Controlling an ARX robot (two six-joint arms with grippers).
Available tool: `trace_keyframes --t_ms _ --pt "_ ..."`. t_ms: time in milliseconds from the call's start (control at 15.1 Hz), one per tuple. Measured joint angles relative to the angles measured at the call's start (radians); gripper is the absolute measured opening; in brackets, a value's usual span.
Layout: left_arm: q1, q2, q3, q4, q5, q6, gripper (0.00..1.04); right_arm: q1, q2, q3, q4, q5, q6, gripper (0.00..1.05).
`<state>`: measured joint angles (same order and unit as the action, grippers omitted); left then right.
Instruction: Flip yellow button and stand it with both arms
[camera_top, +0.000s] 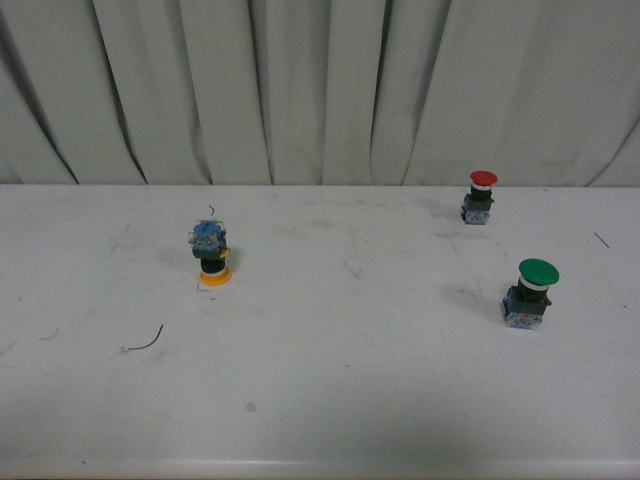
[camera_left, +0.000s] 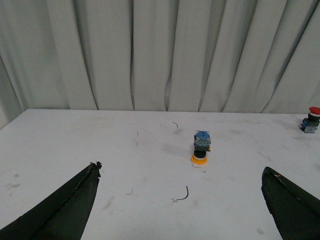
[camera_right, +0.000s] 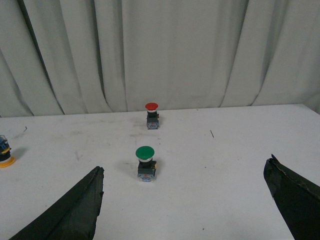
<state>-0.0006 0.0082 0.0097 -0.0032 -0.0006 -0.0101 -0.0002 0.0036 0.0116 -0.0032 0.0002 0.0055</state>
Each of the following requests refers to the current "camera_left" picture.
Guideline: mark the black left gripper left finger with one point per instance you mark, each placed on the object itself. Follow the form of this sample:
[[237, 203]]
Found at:
[[63, 215]]

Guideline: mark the yellow push button switch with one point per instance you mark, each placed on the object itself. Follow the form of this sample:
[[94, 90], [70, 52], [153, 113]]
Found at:
[[201, 145]]

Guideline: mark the grey curtain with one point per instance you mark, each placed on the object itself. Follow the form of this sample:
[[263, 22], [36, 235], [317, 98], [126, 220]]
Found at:
[[232, 56]]

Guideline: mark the red push button switch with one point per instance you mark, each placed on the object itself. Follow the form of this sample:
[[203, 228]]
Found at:
[[310, 124]]

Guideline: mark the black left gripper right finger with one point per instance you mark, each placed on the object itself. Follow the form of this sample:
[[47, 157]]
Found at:
[[296, 212]]

